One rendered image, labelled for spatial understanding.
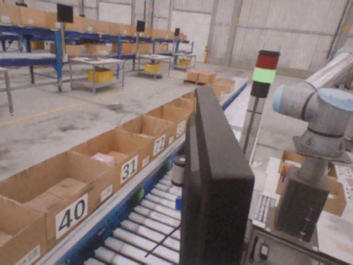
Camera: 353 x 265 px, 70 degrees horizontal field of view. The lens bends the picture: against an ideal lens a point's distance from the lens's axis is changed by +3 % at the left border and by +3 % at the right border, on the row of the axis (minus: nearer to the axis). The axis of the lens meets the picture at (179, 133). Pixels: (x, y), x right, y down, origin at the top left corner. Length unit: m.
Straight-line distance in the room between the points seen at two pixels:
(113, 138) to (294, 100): 1.11
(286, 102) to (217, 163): 1.08
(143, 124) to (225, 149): 1.72
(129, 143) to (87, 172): 0.39
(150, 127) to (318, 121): 1.21
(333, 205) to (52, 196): 1.59
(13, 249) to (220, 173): 0.81
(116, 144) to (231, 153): 1.44
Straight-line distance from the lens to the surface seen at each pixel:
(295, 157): 2.38
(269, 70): 0.65
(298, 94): 1.34
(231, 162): 0.29
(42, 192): 1.40
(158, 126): 1.96
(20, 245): 1.00
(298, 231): 1.52
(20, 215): 1.10
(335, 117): 1.28
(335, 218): 1.87
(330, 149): 1.31
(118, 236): 1.33
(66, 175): 1.47
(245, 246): 0.92
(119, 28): 9.16
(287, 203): 1.44
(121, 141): 1.68
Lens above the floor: 1.67
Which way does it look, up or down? 22 degrees down
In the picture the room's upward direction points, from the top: 8 degrees clockwise
